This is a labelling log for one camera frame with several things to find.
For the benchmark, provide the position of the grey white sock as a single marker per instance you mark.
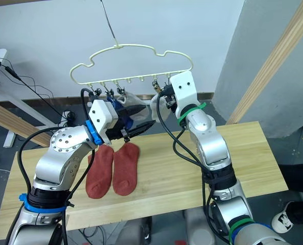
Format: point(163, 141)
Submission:
point(135, 102)

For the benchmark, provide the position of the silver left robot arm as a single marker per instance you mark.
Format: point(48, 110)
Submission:
point(64, 143)

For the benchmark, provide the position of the white desk frame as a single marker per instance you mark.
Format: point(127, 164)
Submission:
point(11, 102)

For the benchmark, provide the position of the red sock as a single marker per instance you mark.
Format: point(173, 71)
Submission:
point(126, 171)
point(99, 173)

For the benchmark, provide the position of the grey rounded robot base shape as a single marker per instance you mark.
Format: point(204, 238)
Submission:
point(133, 232)
point(200, 227)

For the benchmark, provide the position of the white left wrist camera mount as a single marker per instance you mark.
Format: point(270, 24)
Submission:
point(101, 114)

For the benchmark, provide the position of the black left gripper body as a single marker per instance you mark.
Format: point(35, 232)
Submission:
point(115, 134)

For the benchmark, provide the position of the short wooden beam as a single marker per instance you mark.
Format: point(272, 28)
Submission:
point(16, 122)

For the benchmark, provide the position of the white sneaker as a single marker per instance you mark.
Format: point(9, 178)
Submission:
point(282, 219)

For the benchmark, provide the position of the blue left wrist clamp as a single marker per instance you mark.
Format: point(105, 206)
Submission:
point(92, 132)

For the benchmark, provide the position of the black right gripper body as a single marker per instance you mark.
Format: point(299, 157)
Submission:
point(170, 98)

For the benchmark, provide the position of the black trouser leg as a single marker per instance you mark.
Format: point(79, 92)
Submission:
point(297, 183)

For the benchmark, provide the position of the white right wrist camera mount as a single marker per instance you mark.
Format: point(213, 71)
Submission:
point(184, 92)

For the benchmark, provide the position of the long light wooden beam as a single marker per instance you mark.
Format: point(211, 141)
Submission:
point(276, 53)

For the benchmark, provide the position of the blue sock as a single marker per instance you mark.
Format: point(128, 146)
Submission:
point(114, 103)

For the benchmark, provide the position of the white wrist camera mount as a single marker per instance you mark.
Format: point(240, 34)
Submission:
point(184, 92)
point(101, 114)

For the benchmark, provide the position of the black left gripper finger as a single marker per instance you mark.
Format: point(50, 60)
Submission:
point(132, 111)
point(141, 128)

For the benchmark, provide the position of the cream plastic clip hanger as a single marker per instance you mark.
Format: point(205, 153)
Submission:
point(141, 46)

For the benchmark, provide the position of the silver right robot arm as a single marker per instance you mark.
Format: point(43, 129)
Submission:
point(210, 143)

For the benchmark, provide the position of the green right wrist zip tie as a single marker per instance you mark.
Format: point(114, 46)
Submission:
point(192, 109)

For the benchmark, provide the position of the brass black hanger clip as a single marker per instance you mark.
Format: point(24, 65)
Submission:
point(155, 85)

